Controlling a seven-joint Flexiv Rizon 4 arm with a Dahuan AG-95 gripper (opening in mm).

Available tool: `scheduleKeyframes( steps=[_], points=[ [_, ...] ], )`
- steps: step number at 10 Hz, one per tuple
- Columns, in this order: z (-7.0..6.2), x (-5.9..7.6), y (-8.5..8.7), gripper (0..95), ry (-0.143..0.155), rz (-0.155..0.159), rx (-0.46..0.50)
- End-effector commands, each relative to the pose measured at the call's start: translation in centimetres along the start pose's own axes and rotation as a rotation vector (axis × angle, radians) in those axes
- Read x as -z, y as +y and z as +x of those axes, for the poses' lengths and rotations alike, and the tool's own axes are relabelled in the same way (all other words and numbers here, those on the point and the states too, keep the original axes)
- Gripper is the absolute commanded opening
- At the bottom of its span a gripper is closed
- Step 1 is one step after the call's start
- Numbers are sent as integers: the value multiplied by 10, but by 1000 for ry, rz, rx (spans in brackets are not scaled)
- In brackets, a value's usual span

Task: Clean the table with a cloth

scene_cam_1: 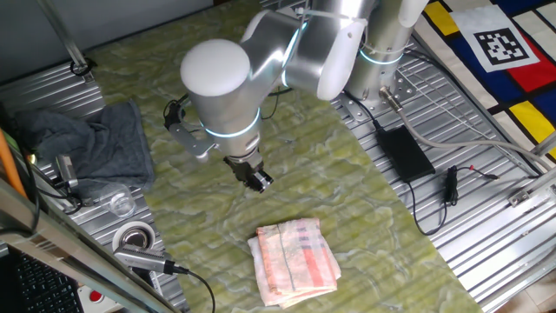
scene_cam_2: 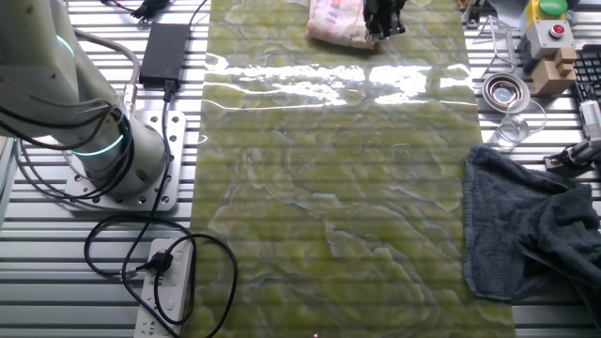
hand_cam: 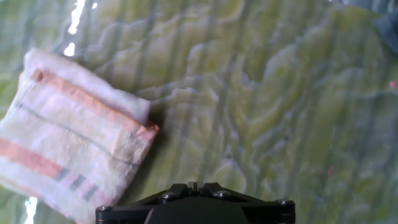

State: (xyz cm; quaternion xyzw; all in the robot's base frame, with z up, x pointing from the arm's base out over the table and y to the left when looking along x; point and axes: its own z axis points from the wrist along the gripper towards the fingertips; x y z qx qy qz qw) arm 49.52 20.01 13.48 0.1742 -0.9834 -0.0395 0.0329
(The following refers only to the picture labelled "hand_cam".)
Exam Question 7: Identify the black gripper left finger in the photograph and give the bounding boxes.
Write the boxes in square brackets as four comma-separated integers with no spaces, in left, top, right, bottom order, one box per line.
[95,182,195,224]

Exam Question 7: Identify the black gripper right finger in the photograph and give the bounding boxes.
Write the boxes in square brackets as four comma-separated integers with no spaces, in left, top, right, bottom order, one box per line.
[198,182,296,224]

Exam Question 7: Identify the white cloth with pink stripes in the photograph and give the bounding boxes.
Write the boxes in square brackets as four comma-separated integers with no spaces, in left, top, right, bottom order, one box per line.
[0,47,160,224]

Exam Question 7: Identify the green marble pattern mat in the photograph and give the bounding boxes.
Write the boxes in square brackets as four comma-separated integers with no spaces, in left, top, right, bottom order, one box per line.
[0,0,398,224]

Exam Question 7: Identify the dark grey towel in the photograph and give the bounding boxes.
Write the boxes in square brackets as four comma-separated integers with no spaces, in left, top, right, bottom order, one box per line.
[329,0,398,54]

